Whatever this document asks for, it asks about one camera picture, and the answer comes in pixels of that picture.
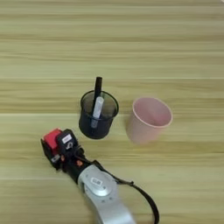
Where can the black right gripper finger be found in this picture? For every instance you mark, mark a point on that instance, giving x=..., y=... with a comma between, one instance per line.
x=49, y=159

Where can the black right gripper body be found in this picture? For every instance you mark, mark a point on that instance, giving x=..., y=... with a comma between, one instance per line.
x=73, y=164

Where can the pink plastic cup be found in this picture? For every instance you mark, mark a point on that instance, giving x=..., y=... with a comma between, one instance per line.
x=140, y=131

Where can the black marker pen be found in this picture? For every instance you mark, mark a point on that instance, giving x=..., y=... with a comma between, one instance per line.
x=98, y=86

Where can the black mesh pen holder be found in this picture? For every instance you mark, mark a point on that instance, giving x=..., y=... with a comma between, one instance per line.
x=93, y=129

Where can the white marker pen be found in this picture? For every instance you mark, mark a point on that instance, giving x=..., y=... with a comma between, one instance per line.
x=98, y=109

